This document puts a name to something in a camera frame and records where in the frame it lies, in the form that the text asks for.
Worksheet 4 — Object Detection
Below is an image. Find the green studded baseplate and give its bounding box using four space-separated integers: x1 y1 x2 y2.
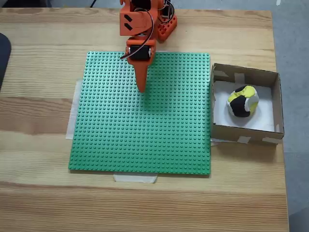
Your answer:
68 51 212 176

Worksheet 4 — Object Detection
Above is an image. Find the masking tape strip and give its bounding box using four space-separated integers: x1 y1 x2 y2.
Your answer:
113 173 158 184
65 79 83 140

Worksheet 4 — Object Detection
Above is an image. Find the white paper sheet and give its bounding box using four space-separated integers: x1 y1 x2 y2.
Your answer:
213 81 276 132

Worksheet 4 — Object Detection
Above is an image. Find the black flat object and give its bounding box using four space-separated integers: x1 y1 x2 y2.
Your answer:
0 32 12 94

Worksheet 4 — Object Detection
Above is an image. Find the gripper servo cable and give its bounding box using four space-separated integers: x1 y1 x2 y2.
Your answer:
120 9 155 60

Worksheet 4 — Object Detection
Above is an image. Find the base wire bundle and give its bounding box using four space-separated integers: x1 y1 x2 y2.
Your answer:
158 0 175 25

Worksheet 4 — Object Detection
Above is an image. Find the yellow black white soft ball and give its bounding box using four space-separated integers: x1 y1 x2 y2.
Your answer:
226 85 260 118

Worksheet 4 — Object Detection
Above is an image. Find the brown cardboard box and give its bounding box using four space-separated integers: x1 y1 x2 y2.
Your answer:
211 63 285 147

